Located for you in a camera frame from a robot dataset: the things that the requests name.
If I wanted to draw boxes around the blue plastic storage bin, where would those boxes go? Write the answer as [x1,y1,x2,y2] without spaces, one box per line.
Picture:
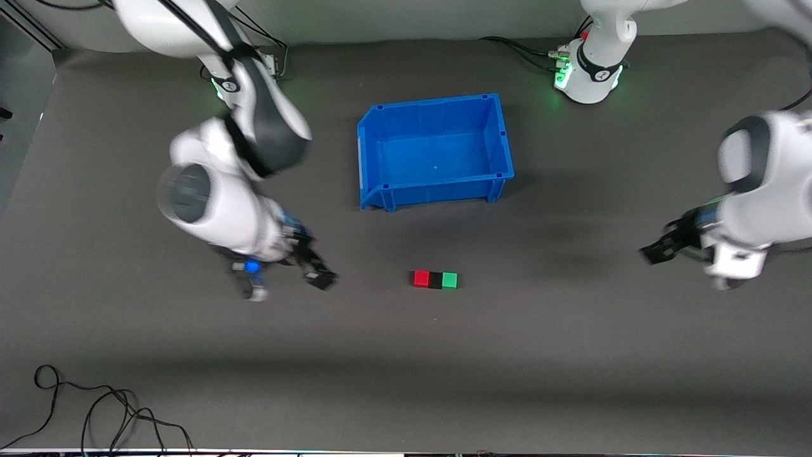
[357,93,515,213]

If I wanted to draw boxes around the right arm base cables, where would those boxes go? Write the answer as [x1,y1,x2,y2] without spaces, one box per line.
[200,5,290,82]

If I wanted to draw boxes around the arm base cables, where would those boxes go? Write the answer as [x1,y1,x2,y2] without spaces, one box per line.
[200,5,290,82]
[478,15,594,72]

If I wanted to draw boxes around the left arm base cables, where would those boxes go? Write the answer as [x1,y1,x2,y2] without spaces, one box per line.
[478,15,594,72]

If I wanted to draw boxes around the black cable along right arm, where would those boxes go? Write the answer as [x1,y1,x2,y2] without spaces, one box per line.
[32,0,254,64]

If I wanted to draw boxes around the loose black cable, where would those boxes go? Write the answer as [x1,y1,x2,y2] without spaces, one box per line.
[0,364,195,455]

